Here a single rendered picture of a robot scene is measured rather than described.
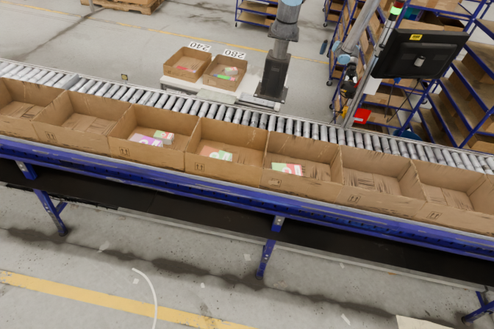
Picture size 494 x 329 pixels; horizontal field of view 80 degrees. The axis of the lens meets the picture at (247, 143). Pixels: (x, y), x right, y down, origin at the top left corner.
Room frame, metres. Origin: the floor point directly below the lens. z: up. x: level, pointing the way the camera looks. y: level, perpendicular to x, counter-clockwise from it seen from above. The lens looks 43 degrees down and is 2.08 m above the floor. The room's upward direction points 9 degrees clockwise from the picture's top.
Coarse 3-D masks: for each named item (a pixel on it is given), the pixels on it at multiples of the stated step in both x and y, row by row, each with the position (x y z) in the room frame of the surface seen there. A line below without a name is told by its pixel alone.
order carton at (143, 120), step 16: (128, 112) 1.23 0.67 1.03; (144, 112) 1.29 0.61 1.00; (160, 112) 1.28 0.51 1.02; (176, 112) 1.28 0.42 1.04; (112, 128) 1.07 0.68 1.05; (128, 128) 1.20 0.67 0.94; (144, 128) 1.28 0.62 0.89; (160, 128) 1.28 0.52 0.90; (176, 128) 1.28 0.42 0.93; (192, 128) 1.27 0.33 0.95; (112, 144) 1.00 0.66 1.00; (128, 144) 1.00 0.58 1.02; (144, 144) 0.99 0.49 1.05; (176, 144) 1.19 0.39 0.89; (128, 160) 1.00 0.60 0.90; (144, 160) 1.00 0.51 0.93; (160, 160) 0.99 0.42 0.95; (176, 160) 0.99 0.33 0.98
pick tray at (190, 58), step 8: (184, 48) 2.47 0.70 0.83; (192, 48) 2.46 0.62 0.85; (176, 56) 2.34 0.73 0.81; (184, 56) 2.46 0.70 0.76; (192, 56) 2.46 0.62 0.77; (200, 56) 2.44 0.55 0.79; (208, 56) 2.43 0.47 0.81; (168, 64) 2.19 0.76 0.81; (176, 64) 2.30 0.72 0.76; (184, 64) 2.32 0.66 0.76; (192, 64) 2.34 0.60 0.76; (200, 64) 2.36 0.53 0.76; (208, 64) 2.34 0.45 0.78; (168, 72) 2.09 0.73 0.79; (176, 72) 2.08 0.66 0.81; (184, 72) 2.07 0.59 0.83; (192, 72) 2.06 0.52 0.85; (200, 72) 2.16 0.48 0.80; (184, 80) 2.07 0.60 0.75; (192, 80) 2.06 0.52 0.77
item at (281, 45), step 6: (270, 24) 2.19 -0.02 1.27; (270, 30) 2.10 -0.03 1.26; (270, 36) 2.01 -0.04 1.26; (276, 36) 2.02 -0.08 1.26; (276, 42) 2.09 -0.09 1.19; (282, 42) 2.07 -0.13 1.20; (288, 42) 2.10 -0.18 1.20; (276, 48) 2.08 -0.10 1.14; (282, 48) 2.07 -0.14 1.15; (276, 54) 2.08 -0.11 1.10; (282, 54) 2.08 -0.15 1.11
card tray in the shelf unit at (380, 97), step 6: (378, 90) 2.44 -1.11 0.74; (384, 90) 2.46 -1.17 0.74; (390, 90) 2.47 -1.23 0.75; (396, 90) 2.41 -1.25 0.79; (366, 96) 2.24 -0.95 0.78; (372, 96) 2.23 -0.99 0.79; (378, 96) 2.23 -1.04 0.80; (384, 96) 2.23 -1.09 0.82; (390, 96) 2.23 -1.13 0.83; (396, 96) 2.23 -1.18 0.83; (402, 96) 2.26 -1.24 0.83; (378, 102) 2.23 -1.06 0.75; (384, 102) 2.23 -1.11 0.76; (390, 102) 2.23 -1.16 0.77; (396, 102) 2.23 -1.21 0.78
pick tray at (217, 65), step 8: (216, 56) 2.39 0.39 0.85; (224, 56) 2.42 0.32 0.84; (216, 64) 2.40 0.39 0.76; (224, 64) 2.42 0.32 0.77; (232, 64) 2.41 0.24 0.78; (240, 64) 2.40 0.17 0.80; (208, 72) 2.19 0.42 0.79; (216, 72) 2.27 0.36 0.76; (224, 72) 2.29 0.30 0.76; (240, 72) 2.34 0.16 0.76; (208, 80) 2.05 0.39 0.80; (216, 80) 2.04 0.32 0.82; (224, 80) 2.03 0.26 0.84; (240, 80) 2.18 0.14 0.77; (224, 88) 2.03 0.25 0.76; (232, 88) 2.02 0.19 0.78
